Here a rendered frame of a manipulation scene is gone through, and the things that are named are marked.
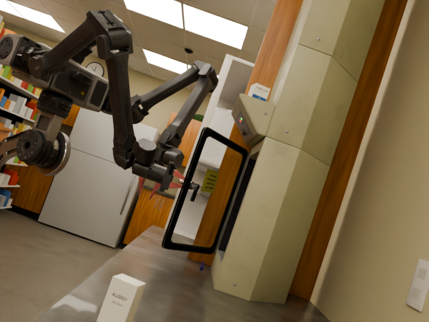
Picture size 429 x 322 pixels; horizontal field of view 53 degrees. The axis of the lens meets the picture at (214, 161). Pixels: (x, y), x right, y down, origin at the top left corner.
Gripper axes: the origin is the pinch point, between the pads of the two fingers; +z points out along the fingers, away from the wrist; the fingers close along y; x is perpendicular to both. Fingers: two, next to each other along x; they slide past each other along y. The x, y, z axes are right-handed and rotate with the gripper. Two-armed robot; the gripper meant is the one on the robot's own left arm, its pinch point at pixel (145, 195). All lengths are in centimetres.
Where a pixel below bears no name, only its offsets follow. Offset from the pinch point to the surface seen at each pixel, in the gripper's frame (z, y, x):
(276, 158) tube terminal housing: -25, 37, -46
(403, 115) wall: -55, 75, -33
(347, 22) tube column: -73, 45, -45
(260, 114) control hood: -36, 29, -46
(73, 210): 71, -131, 445
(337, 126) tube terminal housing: -43, 55, -35
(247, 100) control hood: -39, 24, -46
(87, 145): -22, -145, 444
